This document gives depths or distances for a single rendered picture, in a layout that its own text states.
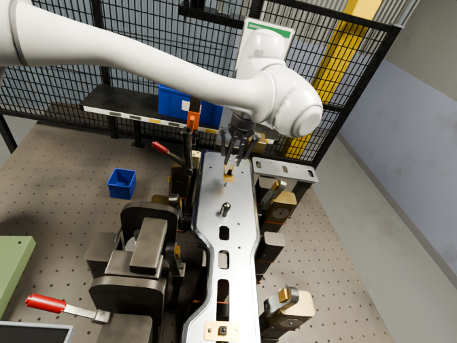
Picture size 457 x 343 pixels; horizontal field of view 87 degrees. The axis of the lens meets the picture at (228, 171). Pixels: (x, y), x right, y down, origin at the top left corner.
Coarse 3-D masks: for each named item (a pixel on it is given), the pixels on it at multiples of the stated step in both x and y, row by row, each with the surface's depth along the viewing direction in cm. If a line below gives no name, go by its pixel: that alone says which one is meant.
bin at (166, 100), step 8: (160, 88) 102; (168, 88) 102; (160, 96) 105; (168, 96) 104; (176, 96) 104; (184, 96) 104; (160, 104) 107; (168, 104) 107; (176, 104) 106; (184, 104) 106; (208, 104) 105; (160, 112) 110; (168, 112) 109; (176, 112) 109; (184, 112) 109; (208, 112) 108; (216, 112) 107; (200, 120) 111; (208, 120) 110; (216, 120) 110
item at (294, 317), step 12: (300, 300) 60; (264, 312) 69; (276, 312) 59; (288, 312) 57; (300, 312) 57; (312, 312) 58; (264, 324) 68; (276, 324) 62; (288, 324) 61; (300, 324) 61; (264, 336) 72; (276, 336) 72
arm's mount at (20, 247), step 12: (0, 240) 83; (12, 240) 84; (24, 240) 85; (0, 252) 80; (12, 252) 81; (24, 252) 82; (0, 264) 78; (12, 264) 78; (24, 264) 83; (0, 276) 75; (12, 276) 76; (0, 288) 73; (12, 288) 77; (0, 300) 71; (0, 312) 71
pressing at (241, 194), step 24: (216, 168) 96; (240, 168) 99; (216, 192) 86; (240, 192) 89; (192, 216) 76; (216, 216) 78; (240, 216) 80; (216, 240) 72; (240, 240) 74; (216, 264) 67; (240, 264) 68; (216, 288) 62; (240, 288) 63; (192, 312) 57; (240, 312) 59; (192, 336) 53
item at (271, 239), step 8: (272, 232) 80; (264, 240) 78; (272, 240) 77; (280, 240) 78; (264, 248) 78; (272, 248) 78; (280, 248) 78; (256, 256) 83; (264, 256) 81; (272, 256) 81; (256, 264) 86; (264, 264) 86; (256, 272) 91; (264, 272) 93; (256, 280) 94
